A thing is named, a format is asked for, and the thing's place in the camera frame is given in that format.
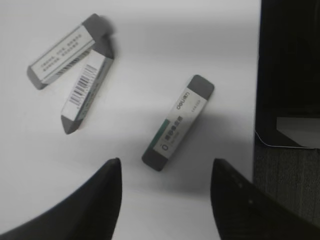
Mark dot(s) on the grey eraser with barcode sleeve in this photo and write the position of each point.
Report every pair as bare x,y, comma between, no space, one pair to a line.
87,85

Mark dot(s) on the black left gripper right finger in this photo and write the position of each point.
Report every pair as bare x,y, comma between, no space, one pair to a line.
242,212

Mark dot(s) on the grey eraser with text sleeve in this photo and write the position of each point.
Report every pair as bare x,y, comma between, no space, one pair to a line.
69,50

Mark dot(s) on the grey eraser with green stripe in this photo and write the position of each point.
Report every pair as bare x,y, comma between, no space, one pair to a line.
179,120

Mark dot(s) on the dark table leg frame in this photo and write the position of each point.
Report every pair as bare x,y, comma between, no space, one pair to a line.
288,77

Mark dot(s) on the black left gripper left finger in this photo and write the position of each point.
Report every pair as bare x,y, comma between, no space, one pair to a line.
89,213

